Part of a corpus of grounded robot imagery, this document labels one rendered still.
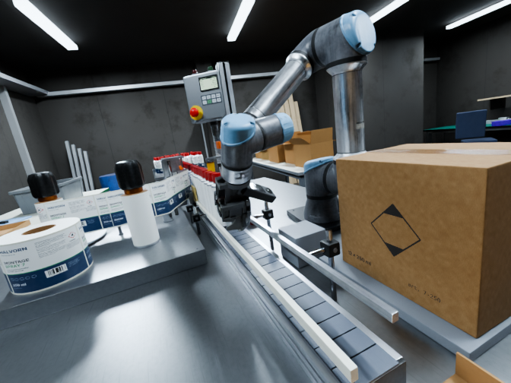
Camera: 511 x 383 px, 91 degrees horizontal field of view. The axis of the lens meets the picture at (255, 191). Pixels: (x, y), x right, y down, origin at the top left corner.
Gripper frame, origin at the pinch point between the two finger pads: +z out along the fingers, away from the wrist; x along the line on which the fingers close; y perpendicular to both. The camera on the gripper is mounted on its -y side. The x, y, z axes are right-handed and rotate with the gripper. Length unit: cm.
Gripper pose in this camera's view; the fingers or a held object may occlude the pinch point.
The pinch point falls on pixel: (241, 226)
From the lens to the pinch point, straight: 78.0
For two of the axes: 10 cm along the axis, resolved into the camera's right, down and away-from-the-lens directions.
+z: -0.7, 7.6, 6.5
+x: 4.1, 6.2, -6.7
